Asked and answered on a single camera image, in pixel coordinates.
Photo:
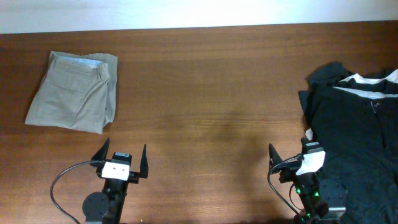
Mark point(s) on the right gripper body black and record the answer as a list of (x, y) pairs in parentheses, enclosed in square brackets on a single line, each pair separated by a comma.
[(308, 180)]

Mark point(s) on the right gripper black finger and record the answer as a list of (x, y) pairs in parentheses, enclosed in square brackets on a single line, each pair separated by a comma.
[(274, 158), (305, 141)]

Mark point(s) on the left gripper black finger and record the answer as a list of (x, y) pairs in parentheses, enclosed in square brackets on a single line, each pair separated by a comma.
[(100, 156), (144, 167)]

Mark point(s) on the black shorts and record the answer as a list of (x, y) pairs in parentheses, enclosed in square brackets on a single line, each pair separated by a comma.
[(354, 118)]

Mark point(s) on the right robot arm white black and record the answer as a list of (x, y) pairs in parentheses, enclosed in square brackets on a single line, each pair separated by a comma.
[(323, 200)]

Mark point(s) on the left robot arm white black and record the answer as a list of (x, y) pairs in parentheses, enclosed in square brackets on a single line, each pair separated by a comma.
[(106, 206)]

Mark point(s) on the folded beige khaki shorts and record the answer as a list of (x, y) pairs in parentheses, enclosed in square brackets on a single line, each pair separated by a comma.
[(77, 92)]

